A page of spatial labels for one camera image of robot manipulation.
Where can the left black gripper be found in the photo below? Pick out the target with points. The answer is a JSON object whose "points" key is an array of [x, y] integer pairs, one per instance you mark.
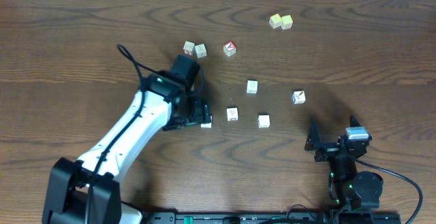
{"points": [[199, 112]]}

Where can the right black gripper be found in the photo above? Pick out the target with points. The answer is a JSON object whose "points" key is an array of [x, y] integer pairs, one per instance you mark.
{"points": [[314, 143]]}

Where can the white dragonfly block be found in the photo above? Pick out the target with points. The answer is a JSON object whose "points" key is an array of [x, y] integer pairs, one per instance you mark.
{"points": [[207, 125]]}

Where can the white block with oval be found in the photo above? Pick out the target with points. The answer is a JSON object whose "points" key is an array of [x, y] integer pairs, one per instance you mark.
{"points": [[232, 114]]}

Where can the white block blue edge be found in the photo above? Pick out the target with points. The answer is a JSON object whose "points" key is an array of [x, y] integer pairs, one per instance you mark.
{"points": [[298, 97]]}

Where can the plain white block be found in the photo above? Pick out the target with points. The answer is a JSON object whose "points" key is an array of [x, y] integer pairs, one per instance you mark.
{"points": [[263, 121]]}

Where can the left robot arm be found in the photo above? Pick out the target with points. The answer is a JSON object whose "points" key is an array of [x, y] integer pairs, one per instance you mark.
{"points": [[88, 190]]}

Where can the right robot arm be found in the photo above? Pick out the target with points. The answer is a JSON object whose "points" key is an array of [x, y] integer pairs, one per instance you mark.
{"points": [[356, 193]]}

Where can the white block red bottom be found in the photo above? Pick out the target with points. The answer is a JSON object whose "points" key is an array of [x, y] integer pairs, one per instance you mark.
{"points": [[189, 48]]}

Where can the red letter block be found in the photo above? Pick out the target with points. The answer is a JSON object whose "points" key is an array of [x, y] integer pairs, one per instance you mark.
{"points": [[229, 48]]}

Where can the yellow block right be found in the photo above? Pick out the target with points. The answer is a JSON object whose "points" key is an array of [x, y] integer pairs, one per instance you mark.
{"points": [[287, 22]]}

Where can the yellow block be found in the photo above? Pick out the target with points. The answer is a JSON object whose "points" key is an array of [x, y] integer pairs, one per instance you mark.
{"points": [[287, 22], [275, 21]]}

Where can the yellow block left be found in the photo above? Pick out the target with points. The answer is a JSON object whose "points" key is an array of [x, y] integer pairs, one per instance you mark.
{"points": [[275, 21]]}

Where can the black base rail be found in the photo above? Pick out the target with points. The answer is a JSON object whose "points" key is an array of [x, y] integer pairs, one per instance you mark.
{"points": [[241, 218]]}

